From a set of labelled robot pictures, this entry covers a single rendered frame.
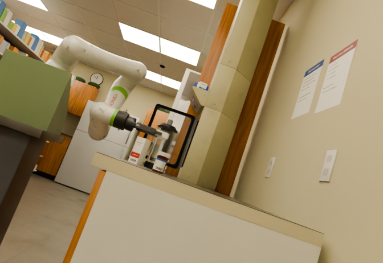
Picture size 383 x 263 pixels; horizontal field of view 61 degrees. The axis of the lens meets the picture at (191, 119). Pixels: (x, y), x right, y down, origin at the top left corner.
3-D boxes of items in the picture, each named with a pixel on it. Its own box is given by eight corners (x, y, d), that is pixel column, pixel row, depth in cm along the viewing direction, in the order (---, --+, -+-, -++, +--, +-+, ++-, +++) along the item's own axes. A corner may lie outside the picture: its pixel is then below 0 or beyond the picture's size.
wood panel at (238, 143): (228, 196, 236) (284, 25, 260) (229, 196, 233) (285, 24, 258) (164, 172, 235) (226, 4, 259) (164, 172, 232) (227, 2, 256)
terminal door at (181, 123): (176, 169, 227) (196, 116, 234) (136, 155, 230) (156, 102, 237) (176, 169, 228) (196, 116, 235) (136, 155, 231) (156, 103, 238)
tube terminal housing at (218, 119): (210, 189, 228) (244, 89, 242) (218, 192, 196) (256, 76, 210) (176, 177, 228) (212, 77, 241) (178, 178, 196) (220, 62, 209)
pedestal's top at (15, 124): (-29, 114, 147) (-25, 106, 148) (5, 124, 179) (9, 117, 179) (39, 138, 148) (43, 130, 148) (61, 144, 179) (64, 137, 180)
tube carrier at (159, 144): (163, 171, 171) (177, 132, 175) (163, 171, 161) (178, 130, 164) (143, 163, 171) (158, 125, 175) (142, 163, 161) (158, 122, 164)
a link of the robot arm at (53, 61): (44, 59, 165) (62, 43, 180) (32, 77, 174) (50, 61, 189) (66, 75, 169) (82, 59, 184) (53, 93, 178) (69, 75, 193)
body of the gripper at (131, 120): (129, 114, 165) (146, 120, 165) (130, 116, 173) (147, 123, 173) (123, 128, 164) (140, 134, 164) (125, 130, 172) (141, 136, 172)
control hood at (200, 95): (199, 115, 236) (203, 102, 238) (204, 106, 204) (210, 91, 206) (184, 109, 236) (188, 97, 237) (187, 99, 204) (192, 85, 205)
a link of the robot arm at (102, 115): (86, 106, 160) (96, 94, 169) (84, 124, 168) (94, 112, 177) (113, 116, 161) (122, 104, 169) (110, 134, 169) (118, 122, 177)
